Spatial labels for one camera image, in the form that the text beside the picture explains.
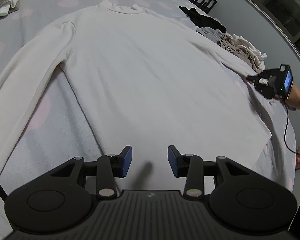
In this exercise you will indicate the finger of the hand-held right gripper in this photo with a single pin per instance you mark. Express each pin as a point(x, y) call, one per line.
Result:
point(252, 78)

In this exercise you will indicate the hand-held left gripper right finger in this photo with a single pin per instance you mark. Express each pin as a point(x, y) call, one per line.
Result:
point(173, 162)

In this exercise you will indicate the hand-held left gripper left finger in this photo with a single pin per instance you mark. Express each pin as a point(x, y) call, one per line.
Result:
point(126, 162)

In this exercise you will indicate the white long-sleeve sweater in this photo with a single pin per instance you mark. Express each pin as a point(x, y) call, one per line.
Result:
point(140, 67)

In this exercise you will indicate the person's right forearm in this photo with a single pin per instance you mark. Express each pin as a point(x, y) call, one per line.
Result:
point(296, 97)

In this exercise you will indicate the crumpled white cloth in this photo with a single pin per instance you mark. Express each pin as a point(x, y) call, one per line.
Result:
point(255, 55)

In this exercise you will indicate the beige cloth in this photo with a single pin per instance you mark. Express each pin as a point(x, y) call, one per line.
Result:
point(235, 47)

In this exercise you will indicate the dark glass cabinet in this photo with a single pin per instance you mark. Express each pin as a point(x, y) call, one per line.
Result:
point(277, 7)

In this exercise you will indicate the black cloth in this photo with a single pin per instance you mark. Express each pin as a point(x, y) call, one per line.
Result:
point(205, 20)

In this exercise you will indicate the polka dot bed sheet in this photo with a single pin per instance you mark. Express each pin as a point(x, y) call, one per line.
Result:
point(52, 120)

